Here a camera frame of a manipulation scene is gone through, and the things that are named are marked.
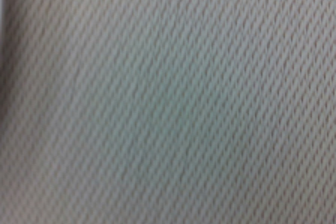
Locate beige woven placemat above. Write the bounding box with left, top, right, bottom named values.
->
left=0, top=0, right=336, bottom=224

